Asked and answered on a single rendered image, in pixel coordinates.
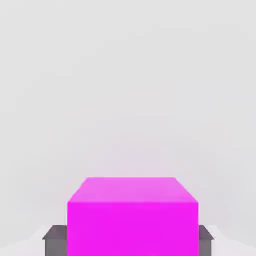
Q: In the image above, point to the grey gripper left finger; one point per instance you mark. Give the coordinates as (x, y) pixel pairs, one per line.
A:
(55, 242)

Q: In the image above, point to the small magenta cube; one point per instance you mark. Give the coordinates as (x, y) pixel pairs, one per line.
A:
(133, 224)

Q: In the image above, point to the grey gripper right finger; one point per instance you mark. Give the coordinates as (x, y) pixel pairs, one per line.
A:
(205, 243)

